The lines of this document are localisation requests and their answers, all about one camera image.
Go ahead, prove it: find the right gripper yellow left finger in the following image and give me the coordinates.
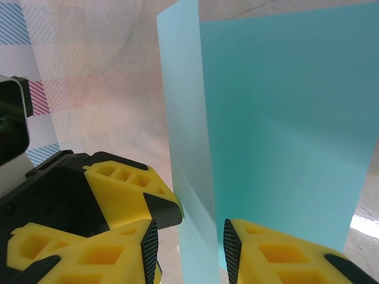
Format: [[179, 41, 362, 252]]
[[17, 219, 163, 284]]

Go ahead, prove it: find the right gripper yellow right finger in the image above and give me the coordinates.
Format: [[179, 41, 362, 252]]
[[223, 218, 378, 284]]

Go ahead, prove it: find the light blue cloth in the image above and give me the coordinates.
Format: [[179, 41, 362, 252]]
[[156, 0, 379, 284]]

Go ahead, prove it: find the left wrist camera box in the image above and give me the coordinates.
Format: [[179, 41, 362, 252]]
[[0, 75, 32, 166]]

